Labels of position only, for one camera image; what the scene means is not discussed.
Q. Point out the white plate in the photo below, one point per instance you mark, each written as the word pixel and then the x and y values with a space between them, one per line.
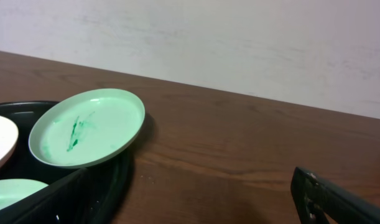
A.
pixel 9 134

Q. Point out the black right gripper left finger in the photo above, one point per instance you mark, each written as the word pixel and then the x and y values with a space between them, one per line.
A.
pixel 64 201

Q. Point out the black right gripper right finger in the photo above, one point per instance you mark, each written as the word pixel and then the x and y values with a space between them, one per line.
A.
pixel 317 199

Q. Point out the round black tray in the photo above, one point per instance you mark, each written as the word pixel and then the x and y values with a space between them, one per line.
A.
pixel 107 182

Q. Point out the mint green plate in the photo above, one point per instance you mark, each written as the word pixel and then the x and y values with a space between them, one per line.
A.
pixel 87 129
pixel 14 190

